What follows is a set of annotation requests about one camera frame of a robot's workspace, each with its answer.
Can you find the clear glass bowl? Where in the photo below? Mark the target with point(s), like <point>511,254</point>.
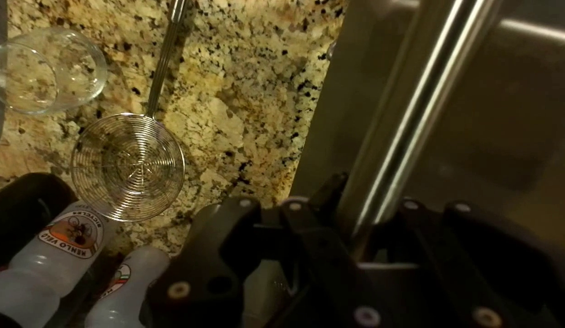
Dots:
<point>50,70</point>

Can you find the clear sports bottle orange logo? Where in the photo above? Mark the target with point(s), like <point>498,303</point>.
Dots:
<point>52,265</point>

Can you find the clear sports bottle black cap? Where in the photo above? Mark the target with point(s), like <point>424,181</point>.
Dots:
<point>121,303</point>

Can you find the silver black sandwich maker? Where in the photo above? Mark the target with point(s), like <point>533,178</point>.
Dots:
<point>500,141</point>

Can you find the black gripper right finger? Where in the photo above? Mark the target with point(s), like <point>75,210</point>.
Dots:
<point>480,283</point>

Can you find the clear drinking glass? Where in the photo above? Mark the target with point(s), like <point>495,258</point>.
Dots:
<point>128,167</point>

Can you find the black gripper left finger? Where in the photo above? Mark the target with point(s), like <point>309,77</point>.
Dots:
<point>205,283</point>

